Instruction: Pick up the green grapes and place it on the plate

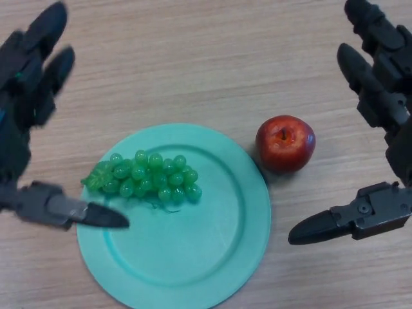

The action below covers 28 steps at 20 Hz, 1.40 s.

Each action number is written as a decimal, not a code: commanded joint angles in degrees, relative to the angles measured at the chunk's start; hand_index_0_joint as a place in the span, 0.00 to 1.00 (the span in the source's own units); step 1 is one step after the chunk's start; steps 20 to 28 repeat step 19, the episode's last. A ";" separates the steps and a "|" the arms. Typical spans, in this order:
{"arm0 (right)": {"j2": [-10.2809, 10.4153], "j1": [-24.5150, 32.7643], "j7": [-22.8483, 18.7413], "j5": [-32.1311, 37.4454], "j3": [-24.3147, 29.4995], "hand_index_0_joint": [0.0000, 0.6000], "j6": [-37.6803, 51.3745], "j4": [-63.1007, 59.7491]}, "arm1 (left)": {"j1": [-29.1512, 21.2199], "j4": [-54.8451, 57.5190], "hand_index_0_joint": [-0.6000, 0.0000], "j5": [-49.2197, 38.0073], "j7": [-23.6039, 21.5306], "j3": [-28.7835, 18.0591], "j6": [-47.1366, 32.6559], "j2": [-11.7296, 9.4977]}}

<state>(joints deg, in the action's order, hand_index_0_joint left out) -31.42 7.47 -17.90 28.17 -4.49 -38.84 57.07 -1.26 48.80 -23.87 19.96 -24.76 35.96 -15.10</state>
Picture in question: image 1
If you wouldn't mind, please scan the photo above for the red apple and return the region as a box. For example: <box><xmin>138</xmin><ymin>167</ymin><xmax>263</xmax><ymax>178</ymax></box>
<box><xmin>255</xmin><ymin>115</ymin><xmax>317</xmax><ymax>173</ymax></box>

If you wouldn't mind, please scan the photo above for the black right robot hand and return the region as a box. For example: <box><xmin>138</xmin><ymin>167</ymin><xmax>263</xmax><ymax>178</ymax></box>
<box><xmin>287</xmin><ymin>0</ymin><xmax>412</xmax><ymax>247</ymax></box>

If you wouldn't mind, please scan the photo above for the teal round plate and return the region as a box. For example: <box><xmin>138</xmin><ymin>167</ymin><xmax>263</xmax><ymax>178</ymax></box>
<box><xmin>77</xmin><ymin>124</ymin><xmax>272</xmax><ymax>309</ymax></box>

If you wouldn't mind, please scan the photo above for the green grape bunch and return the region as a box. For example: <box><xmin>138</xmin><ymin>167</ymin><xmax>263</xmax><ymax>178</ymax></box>
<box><xmin>80</xmin><ymin>149</ymin><xmax>203</xmax><ymax>214</ymax></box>

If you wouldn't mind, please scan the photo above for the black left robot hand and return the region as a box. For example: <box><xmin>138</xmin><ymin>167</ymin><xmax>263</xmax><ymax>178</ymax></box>
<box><xmin>0</xmin><ymin>1</ymin><xmax>130</xmax><ymax>231</ymax></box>

